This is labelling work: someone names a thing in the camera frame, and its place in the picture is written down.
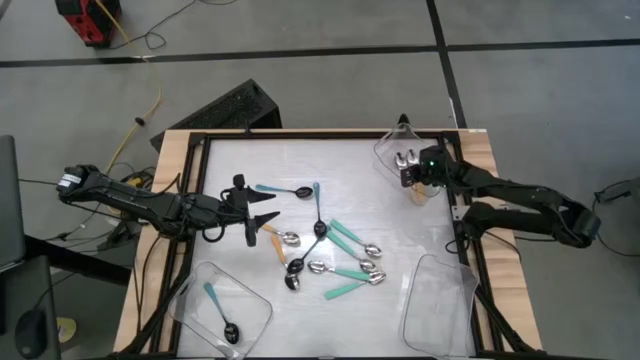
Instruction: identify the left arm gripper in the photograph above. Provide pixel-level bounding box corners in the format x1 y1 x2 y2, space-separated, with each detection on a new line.
219 173 282 249

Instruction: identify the clear plastic container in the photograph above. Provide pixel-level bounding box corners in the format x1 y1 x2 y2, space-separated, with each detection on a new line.
401 253 480 360
373 123 454 206
168 259 275 360

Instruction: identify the mint green handled silver spoon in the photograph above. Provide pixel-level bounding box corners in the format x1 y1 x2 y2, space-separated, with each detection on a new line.
306 259 372 282
323 270 388 302
328 218 384 260
325 230 378 274

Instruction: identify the black perforated computer tower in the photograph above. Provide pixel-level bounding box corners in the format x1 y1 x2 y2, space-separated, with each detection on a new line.
149 77 284 154

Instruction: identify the black floor stand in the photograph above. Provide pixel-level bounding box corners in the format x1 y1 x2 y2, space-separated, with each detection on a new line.
97 219 146 252

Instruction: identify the black side desk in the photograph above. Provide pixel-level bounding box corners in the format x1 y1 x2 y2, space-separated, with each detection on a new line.
0 233 134 360

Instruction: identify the black floor device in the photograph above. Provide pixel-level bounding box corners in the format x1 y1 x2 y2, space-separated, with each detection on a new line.
593 177 640 205

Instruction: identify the yellow tape roll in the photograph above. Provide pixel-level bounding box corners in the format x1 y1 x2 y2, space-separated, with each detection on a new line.
56 316 79 345

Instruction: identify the grey laptop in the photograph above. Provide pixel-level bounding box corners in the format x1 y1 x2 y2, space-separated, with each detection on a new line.
0 133 27 274

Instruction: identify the red and black box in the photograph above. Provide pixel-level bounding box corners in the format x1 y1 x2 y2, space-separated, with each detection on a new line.
53 0 123 49

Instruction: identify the black computer mouse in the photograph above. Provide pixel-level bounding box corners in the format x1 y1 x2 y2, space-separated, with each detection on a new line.
13 307 50 360

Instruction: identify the black table frame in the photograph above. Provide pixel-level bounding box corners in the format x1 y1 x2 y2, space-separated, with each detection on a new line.
149 129 506 360

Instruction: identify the yellow power cable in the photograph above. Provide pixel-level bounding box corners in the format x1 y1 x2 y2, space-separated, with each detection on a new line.
93 0 165 177

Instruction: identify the black device cable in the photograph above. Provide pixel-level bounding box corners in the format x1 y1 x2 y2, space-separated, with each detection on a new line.
591 192 640 259

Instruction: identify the black floor cable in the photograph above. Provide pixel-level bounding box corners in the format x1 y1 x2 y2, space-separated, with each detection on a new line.
108 0 239 51

